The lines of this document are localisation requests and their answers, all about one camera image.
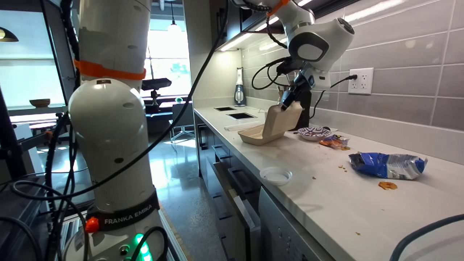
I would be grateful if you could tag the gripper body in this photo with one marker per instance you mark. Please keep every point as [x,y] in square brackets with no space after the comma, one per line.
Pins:
[300,86]

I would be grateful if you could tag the beige takeaway box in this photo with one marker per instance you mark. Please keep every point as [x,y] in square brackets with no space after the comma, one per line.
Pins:
[275,125]

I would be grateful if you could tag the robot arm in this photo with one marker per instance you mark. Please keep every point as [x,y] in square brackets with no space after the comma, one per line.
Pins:
[110,119]

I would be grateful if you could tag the black countertop appliance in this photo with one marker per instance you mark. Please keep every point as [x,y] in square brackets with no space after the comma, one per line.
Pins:
[305,112]

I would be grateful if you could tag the patterned bowl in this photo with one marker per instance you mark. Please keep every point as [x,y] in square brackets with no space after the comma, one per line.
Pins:
[314,133]

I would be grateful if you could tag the handheld vacuum on charger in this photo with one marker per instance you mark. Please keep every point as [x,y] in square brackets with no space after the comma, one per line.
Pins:
[239,90]

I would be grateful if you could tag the orange snack packet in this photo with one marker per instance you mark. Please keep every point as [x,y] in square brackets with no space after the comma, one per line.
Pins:
[334,141]

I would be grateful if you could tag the burner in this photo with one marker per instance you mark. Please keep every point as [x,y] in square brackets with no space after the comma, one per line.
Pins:
[224,108]
[241,115]

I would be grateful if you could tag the under cabinet light strip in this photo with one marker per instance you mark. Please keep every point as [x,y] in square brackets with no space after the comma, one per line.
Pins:
[237,40]

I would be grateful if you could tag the white plastic lid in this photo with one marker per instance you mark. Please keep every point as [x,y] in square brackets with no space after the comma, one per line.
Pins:
[276,175]

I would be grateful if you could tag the drawer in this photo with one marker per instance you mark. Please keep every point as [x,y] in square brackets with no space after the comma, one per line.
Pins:
[221,154]
[235,203]

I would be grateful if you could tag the blue chip bag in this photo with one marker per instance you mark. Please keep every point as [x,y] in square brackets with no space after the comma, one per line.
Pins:
[388,166]

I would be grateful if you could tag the office chair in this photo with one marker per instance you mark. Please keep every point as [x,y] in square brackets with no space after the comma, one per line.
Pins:
[183,117]

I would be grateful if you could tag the broken cookie piece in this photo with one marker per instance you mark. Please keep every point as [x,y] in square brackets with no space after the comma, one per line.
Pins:
[387,185]

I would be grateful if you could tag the window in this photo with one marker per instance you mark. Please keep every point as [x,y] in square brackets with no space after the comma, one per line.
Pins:
[168,58]

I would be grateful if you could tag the glowing pendant lamp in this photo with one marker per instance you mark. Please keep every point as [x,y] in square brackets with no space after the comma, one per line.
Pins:
[174,25]

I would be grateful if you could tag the dishwasher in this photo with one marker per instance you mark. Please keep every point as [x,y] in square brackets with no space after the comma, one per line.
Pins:
[286,232]

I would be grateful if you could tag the wooden bowl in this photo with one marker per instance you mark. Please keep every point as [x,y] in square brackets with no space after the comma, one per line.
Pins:
[40,103]

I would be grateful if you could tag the black pendant lamp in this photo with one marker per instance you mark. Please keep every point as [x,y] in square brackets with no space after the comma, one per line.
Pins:
[7,35]

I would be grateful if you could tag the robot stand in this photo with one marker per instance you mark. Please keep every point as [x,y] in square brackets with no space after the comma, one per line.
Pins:
[21,224]

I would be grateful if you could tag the white wall socket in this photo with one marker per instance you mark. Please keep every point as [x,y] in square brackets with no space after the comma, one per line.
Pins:
[361,81]

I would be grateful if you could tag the dark wall cabinet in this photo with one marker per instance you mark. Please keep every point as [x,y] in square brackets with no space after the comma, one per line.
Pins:
[217,18]

